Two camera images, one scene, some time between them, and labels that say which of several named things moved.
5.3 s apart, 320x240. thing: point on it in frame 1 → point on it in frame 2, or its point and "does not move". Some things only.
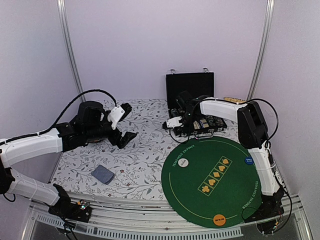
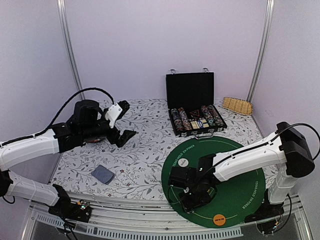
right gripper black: x=187 y=130 → x=189 y=207
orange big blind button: x=219 y=220 does not move
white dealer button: x=183 y=162 does not move
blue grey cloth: x=103 y=174 does not move
